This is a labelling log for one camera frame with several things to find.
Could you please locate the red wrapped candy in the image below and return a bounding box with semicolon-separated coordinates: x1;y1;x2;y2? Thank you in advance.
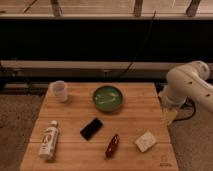
105;134;119;158

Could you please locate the green ceramic bowl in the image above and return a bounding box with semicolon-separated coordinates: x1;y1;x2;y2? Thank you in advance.
92;85;123;112

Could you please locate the black eraser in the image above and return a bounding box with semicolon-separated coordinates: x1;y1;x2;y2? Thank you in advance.
80;118;103;140

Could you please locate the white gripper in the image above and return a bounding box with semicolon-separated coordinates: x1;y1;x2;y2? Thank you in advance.
158;88;186;126

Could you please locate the black hanging cable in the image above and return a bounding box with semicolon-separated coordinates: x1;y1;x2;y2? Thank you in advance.
118;9;158;78

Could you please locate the white plastic bottle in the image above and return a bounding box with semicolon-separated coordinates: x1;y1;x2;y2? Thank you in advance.
38;120;59;161

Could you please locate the white sponge block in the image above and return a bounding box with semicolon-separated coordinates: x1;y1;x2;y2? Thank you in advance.
135;131;157;153

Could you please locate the black cable on floor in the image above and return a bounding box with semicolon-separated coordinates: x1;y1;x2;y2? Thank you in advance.
156;83;198;123

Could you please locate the white ceramic cup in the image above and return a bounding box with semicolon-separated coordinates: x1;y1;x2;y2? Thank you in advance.
50;80;68;102

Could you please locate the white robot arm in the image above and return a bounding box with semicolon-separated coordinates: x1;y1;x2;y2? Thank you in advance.
158;61;213;126

